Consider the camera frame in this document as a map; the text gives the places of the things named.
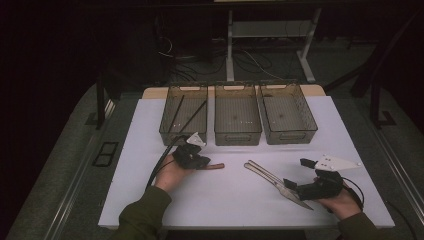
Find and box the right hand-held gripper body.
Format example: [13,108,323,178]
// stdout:
[294,153,363,202]

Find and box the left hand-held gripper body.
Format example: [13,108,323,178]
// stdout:
[171,131,208,170]

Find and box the smoky clear plastic bin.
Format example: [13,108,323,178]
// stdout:
[214,83,263,147]
[159,83,209,147]
[258,81,319,145]

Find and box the person's right hand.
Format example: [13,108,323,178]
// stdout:
[314,186,363,221]

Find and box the person's left hand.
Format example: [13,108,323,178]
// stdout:
[154,153,198,194]

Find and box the light wooden board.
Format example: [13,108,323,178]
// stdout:
[142,84,327,100]

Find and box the dark metal stand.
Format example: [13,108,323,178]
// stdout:
[95,71,118,131]
[369,78,398,130]

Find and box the white metal stand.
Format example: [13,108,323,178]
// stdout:
[225,7,323,84]

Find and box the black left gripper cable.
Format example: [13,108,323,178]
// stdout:
[145,134,188,191]

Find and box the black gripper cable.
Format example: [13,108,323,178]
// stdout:
[145,134,188,191]
[342,176,365,212]

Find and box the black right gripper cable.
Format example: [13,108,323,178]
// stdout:
[342,176,365,212]

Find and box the aluminium rail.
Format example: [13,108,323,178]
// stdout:
[43,99,116,240]
[373,126,424,214]

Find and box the black floor cable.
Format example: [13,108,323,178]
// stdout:
[386,199,419,240]

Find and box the white floor cable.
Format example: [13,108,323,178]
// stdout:
[158,35,198,61]
[242,49,286,82]

